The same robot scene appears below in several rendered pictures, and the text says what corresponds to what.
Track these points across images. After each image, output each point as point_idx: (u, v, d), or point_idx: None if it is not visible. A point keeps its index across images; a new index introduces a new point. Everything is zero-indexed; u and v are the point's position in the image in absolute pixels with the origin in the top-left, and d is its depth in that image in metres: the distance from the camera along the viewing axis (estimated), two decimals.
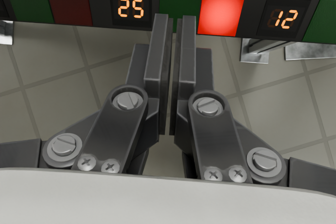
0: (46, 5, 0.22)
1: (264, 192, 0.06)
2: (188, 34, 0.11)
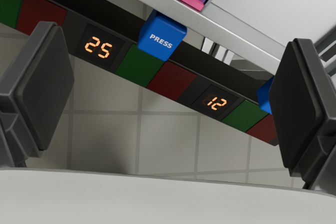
0: (14, 11, 0.22)
1: (264, 192, 0.06)
2: (313, 61, 0.10)
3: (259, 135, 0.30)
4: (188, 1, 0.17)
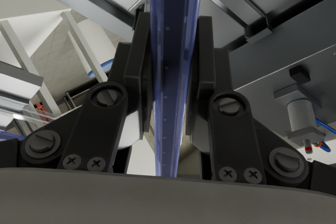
0: None
1: (264, 192, 0.06)
2: (205, 34, 0.11)
3: None
4: None
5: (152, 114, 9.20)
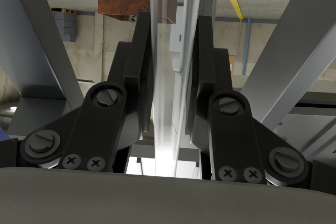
0: None
1: (264, 192, 0.06)
2: (205, 34, 0.11)
3: None
4: None
5: None
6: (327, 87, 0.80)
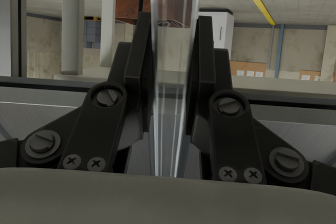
0: None
1: (264, 192, 0.06)
2: (205, 34, 0.11)
3: None
4: None
5: None
6: (258, 83, 0.61)
